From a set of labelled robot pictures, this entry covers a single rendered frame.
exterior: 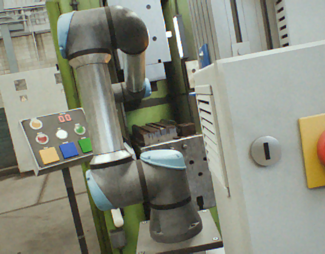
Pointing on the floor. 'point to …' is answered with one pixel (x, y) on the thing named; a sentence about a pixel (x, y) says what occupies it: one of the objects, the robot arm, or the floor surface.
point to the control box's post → (74, 209)
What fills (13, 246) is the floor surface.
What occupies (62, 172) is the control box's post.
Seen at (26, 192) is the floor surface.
